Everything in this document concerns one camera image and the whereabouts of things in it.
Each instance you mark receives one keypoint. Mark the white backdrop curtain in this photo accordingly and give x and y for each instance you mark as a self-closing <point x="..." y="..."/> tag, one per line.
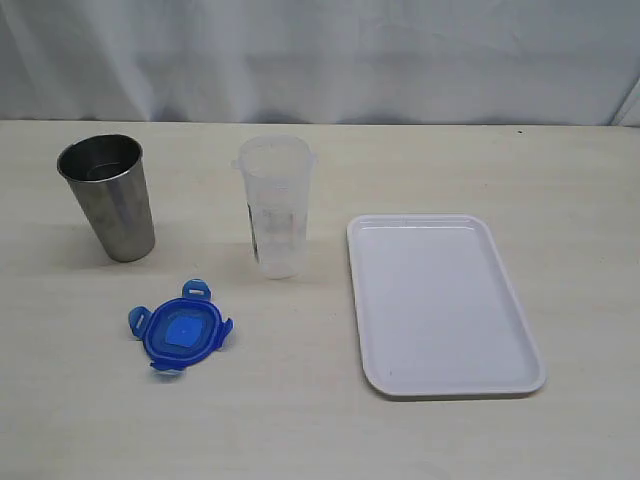
<point x="373" y="62"/>

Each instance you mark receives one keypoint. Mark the blue container lid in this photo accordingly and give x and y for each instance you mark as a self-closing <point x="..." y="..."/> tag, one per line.
<point x="182" y="331"/>

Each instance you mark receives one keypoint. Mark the white plastic tray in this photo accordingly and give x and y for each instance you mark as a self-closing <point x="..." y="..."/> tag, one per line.
<point x="436" y="313"/>

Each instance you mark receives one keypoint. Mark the clear plastic container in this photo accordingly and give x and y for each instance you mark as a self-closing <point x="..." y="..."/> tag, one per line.
<point x="277" y="170"/>

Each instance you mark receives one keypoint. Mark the stainless steel cup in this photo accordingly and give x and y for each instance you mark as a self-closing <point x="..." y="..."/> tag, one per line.
<point x="106" y="175"/>

